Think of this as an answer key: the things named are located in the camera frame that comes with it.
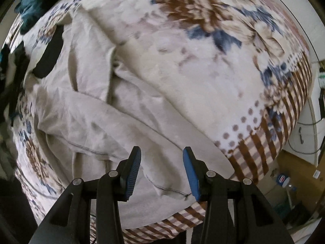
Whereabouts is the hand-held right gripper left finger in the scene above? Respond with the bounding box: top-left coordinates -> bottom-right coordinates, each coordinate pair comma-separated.
28,146 -> 142,244

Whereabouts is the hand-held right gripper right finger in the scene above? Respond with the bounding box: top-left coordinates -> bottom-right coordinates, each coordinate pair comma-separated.
183,146 -> 295,244

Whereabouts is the beige garment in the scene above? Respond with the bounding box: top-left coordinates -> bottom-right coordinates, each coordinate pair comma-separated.
24,10 -> 234,204

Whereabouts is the plastic bottle with blue label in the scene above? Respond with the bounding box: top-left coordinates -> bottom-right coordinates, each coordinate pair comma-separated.
275,173 -> 297,192

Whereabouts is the cardboard box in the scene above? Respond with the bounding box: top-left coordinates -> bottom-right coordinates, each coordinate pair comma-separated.
277,149 -> 325,220

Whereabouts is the floral printed blanket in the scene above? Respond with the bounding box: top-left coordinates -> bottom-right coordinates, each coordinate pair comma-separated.
5,0 -> 313,242

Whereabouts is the black patterned knit garment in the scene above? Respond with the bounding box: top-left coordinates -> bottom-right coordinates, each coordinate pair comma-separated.
0,42 -> 30,127

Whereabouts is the teal cloth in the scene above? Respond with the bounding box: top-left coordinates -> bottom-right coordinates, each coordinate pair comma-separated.
15,0 -> 63,35

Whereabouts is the black cable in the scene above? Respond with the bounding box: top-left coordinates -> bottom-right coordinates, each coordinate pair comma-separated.
286,95 -> 324,156

